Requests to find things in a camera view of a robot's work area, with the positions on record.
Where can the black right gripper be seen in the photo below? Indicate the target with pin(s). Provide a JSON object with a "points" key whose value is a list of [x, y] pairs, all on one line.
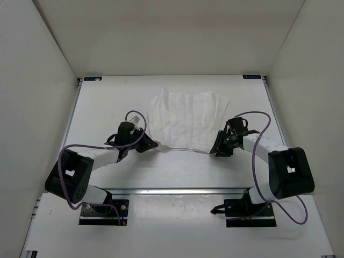
{"points": [[222, 151]]}

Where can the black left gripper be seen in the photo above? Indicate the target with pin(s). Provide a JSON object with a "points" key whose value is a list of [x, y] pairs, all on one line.
{"points": [[148, 143]]}

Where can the white fabric skirt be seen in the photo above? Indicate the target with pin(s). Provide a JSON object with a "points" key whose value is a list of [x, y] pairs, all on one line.
{"points": [[178, 121]]}

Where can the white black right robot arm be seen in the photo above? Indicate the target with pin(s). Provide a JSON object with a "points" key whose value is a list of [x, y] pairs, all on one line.
{"points": [[289, 173]]}

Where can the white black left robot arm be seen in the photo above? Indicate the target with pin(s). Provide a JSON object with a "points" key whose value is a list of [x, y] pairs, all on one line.
{"points": [[69, 178]]}

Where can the right blue corner label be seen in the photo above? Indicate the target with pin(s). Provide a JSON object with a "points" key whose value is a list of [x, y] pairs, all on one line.
{"points": [[251, 77]]}

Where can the blue corner label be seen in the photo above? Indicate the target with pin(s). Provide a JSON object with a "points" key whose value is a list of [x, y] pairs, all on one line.
{"points": [[251, 77], [92, 78]]}

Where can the left blue corner label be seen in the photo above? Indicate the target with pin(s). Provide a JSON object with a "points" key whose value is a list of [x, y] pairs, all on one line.
{"points": [[92, 78]]}

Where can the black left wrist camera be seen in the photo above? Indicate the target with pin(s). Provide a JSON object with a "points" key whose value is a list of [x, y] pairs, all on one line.
{"points": [[124, 131]]}

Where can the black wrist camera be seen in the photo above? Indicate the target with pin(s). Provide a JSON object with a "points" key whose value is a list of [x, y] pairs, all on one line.
{"points": [[124, 131], [238, 125]]}

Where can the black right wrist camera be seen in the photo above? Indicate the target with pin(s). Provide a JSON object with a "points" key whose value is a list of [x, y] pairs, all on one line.
{"points": [[238, 125]]}

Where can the aluminium table edge rail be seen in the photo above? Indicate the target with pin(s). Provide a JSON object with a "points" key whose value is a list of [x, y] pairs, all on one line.
{"points": [[176, 191]]}

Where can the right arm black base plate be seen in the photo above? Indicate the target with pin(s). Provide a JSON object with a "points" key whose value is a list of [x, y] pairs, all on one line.
{"points": [[242, 213]]}

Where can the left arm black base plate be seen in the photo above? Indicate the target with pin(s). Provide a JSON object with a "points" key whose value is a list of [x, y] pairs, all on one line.
{"points": [[106, 216]]}

